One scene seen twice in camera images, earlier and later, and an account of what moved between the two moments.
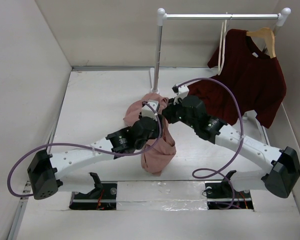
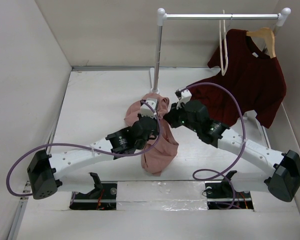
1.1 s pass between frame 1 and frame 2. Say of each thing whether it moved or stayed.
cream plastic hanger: moved
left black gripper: stayed
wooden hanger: stayed
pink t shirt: stayed
